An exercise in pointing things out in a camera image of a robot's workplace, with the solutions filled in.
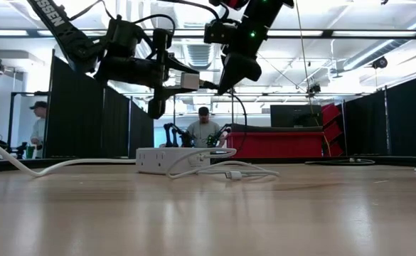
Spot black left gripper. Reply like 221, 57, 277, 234
94, 28, 201, 121

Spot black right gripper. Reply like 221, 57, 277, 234
217, 16, 277, 95

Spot white cube charger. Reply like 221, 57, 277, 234
180, 71, 201, 91

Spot white power strip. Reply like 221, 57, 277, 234
135, 146, 213, 176

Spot thin white USB cable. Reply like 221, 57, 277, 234
165, 147, 281, 181

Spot ceiling air vent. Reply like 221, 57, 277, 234
184, 41, 212, 71

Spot person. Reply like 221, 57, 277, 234
185, 105, 227, 149
28, 100, 49, 160

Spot black monitor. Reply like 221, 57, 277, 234
270, 104, 323, 129

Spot dark grey flat cover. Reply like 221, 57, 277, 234
230, 123, 324, 134

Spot large red storage bin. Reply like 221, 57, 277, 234
225, 132, 325, 159

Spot black partition curtain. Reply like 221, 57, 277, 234
45, 49, 155, 160
342, 70, 416, 157

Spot red shelf bins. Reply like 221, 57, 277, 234
320, 102, 346, 158

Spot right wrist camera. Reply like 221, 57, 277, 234
203, 20, 238, 46

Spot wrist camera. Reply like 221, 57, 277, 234
203, 20, 238, 46
105, 16, 148, 60

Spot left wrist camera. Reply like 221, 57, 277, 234
105, 16, 148, 60

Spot white power strip cord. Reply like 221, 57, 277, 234
0, 132, 137, 178

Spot black metal frame stand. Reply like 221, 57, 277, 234
7, 91, 50, 159

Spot silver ceiling duct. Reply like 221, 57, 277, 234
342, 14, 416, 71

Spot black table edge rail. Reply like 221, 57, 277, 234
0, 155, 416, 171

